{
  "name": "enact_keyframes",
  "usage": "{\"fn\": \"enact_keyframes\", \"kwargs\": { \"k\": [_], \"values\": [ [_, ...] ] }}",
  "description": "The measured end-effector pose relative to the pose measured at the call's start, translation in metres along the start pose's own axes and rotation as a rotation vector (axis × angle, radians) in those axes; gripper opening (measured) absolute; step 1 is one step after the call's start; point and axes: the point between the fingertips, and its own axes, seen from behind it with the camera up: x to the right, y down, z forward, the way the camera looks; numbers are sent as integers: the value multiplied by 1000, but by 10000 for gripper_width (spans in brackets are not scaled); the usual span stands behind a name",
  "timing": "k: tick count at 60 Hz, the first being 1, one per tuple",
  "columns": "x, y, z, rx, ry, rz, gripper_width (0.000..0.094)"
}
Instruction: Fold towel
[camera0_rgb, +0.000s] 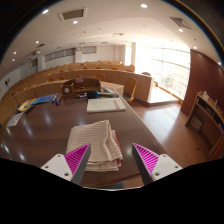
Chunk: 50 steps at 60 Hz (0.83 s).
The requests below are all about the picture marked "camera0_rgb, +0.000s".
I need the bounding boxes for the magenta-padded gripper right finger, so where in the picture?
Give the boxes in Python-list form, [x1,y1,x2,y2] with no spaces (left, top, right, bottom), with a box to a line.
[131,143,184,186]

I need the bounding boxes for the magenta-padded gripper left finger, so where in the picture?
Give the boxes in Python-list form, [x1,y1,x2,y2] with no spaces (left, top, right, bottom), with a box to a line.
[41,142,92,186]

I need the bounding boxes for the black gooseneck microphone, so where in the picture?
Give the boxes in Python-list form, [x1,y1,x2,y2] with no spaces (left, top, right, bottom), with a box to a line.
[4,79,20,108]

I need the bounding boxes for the recessed ceiling lights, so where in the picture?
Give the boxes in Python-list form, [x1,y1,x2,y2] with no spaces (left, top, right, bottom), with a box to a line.
[12,3,199,56]

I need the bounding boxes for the white printed paper sheet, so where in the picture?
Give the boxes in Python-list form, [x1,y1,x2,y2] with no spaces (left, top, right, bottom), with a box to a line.
[6,111,25,129]

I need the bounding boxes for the black handheld microphone, blue band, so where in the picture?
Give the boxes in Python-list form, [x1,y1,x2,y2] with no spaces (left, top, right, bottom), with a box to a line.
[86,89,116,100]

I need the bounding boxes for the wooden chair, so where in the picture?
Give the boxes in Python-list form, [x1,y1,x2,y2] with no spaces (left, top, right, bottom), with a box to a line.
[122,77,139,103]

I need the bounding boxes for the beige waffle-weave towel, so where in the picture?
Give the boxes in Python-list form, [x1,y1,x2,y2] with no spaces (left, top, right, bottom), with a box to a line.
[65,119,125,173]

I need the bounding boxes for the rectangular ceiling air vent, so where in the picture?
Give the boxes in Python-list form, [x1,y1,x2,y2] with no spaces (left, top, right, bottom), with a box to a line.
[168,16,193,31]
[56,6,89,22]

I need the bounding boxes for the blue book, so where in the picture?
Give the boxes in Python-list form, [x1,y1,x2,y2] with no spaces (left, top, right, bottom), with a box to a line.
[32,93,61,106]

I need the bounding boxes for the white open notebook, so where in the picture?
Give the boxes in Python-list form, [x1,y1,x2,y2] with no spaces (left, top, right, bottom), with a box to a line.
[86,97,128,115]

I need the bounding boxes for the wooden tabletop lectern box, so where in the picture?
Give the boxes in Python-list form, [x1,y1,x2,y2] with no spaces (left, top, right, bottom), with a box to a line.
[61,77,102,98]

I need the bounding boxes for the wooden shelf unit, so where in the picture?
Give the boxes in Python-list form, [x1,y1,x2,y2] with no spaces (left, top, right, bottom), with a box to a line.
[184,90,224,161]

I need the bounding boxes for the wooden auditorium seat rows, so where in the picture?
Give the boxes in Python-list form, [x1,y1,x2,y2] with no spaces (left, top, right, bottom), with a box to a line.
[0,60,153,116]

